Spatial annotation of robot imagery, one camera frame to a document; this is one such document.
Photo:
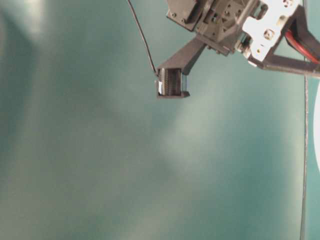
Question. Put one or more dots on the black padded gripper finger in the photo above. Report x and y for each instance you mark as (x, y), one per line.
(172, 82)

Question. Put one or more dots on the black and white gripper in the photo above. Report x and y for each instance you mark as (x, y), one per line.
(271, 34)

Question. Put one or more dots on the white bowl rim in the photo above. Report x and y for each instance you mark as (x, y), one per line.
(316, 127)

